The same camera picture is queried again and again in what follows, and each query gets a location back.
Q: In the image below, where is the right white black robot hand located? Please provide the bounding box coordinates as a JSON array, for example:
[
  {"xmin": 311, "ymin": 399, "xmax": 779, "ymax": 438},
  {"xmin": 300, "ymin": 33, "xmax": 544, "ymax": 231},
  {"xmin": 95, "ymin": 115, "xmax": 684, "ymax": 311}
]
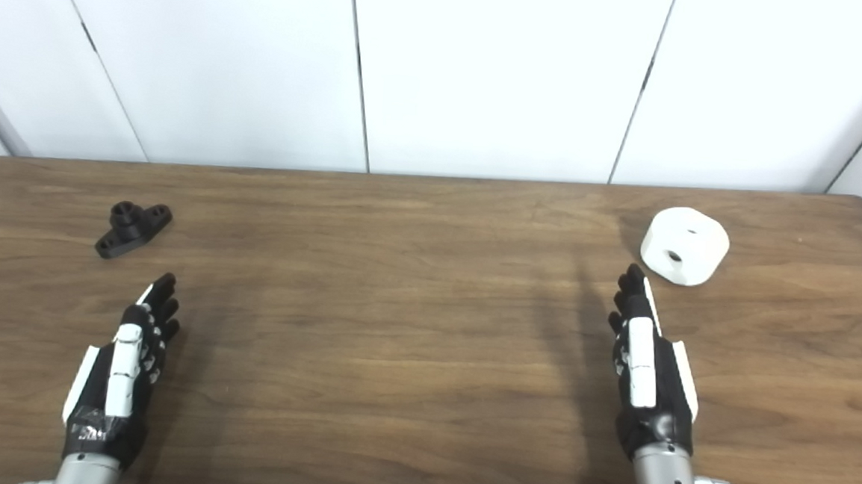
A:
[{"xmin": 599, "ymin": 262, "xmax": 708, "ymax": 464}]

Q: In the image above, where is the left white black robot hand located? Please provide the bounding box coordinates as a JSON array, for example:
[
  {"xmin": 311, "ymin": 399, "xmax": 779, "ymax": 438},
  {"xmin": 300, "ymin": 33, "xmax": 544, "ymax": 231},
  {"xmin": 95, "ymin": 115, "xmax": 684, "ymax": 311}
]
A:
[{"xmin": 60, "ymin": 267, "xmax": 185, "ymax": 474}]

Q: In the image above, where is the round white piece with holes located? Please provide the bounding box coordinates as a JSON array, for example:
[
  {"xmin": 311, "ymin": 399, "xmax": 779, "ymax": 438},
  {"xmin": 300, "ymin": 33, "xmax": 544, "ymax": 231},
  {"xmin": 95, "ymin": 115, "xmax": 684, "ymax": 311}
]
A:
[{"xmin": 638, "ymin": 205, "xmax": 733, "ymax": 289}]

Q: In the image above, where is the black flanged holder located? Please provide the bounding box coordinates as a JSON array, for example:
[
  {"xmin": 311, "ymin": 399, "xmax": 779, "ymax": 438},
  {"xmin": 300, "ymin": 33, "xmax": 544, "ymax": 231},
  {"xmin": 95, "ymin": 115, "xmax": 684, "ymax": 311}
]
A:
[{"xmin": 94, "ymin": 199, "xmax": 174, "ymax": 264}]

